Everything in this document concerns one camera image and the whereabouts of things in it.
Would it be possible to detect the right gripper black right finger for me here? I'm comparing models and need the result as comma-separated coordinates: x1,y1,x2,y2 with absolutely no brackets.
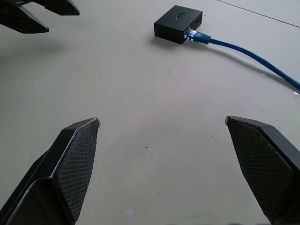
224,115,300,225

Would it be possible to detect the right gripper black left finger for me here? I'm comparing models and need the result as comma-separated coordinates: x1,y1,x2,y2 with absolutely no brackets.
0,117,101,225

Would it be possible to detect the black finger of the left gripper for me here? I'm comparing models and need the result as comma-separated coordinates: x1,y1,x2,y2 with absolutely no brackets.
0,0,50,34
32,0,81,16

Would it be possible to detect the small black box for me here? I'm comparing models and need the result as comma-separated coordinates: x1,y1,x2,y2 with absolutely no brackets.
154,5,204,45

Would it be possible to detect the blue Ethernet cable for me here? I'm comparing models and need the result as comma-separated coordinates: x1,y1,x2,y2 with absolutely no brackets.
186,29,300,91

